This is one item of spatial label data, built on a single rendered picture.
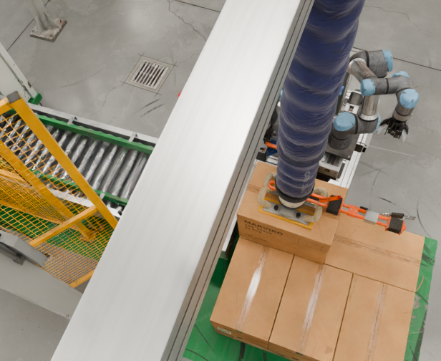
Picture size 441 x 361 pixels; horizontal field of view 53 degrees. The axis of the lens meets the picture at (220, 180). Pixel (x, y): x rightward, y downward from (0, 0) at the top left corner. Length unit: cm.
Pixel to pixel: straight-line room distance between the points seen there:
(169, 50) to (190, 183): 442
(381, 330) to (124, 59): 355
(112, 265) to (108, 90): 427
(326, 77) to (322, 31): 24
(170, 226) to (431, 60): 458
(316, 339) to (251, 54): 253
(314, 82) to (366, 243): 176
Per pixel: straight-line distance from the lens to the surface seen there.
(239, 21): 63
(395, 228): 266
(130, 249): 47
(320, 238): 271
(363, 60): 247
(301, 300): 301
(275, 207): 271
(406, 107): 214
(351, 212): 265
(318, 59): 154
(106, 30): 528
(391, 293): 313
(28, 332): 394
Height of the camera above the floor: 348
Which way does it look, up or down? 63 degrees down
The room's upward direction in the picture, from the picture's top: 10 degrees counter-clockwise
